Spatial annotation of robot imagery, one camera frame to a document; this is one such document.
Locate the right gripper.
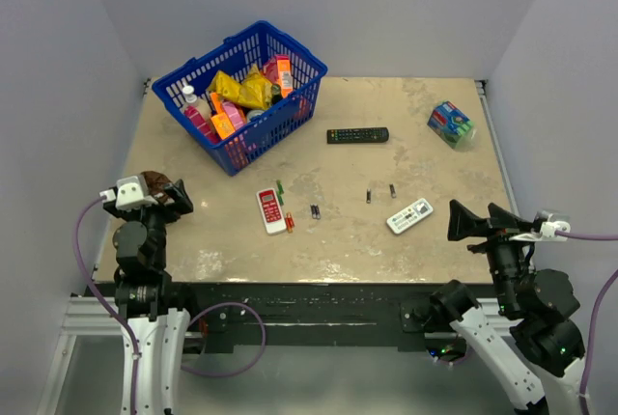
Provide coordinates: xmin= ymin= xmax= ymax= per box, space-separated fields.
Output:
xmin=446 ymin=197 xmax=537 ymax=312

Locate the white red remote control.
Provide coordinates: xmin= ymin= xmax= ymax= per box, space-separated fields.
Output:
xmin=256 ymin=188 xmax=287 ymax=235

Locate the orange battery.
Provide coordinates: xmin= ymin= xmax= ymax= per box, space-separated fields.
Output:
xmin=285 ymin=213 xmax=293 ymax=233
xmin=287 ymin=212 xmax=295 ymax=231

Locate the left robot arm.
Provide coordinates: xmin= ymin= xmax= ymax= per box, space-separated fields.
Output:
xmin=102 ymin=171 xmax=200 ymax=414

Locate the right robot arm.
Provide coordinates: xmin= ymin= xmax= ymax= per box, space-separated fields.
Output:
xmin=427 ymin=200 xmax=592 ymax=414

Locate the white grey remote control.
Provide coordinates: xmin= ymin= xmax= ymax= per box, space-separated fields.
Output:
xmin=386 ymin=198 xmax=434 ymax=235

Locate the black TV remote control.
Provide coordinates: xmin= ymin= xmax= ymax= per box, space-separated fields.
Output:
xmin=326 ymin=127 xmax=390 ymax=145

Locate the brown crumpled cloth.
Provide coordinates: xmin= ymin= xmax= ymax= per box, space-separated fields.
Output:
xmin=141 ymin=171 xmax=173 ymax=205

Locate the small orange box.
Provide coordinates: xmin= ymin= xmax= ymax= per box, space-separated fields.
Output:
xmin=211 ymin=113 xmax=236 ymax=140

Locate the white cap bottle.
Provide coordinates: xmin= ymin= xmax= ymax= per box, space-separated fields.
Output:
xmin=182 ymin=85 xmax=211 ymax=120

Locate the blue green sponge pack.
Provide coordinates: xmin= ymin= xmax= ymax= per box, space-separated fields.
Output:
xmin=427 ymin=101 xmax=476 ymax=151

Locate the yellow snack bag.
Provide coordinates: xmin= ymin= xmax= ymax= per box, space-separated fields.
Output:
xmin=207 ymin=64 xmax=272 ymax=110

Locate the orange pink box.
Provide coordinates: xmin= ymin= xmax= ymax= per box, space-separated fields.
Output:
xmin=263 ymin=54 xmax=294 ymax=97

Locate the blue plastic shopping basket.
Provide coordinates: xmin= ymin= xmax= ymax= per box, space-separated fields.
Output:
xmin=152 ymin=20 xmax=327 ymax=176

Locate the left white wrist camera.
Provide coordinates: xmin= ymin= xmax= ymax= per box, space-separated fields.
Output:
xmin=99 ymin=175 xmax=150 ymax=210

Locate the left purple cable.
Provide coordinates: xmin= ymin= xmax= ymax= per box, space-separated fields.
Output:
xmin=71 ymin=195 xmax=142 ymax=415

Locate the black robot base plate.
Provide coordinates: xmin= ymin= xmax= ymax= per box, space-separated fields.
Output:
xmin=174 ymin=282 xmax=464 ymax=353

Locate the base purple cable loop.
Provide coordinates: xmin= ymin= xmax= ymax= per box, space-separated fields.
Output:
xmin=179 ymin=301 xmax=267 ymax=379

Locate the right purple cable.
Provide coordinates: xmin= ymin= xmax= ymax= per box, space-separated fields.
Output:
xmin=554 ymin=227 xmax=618 ymax=401

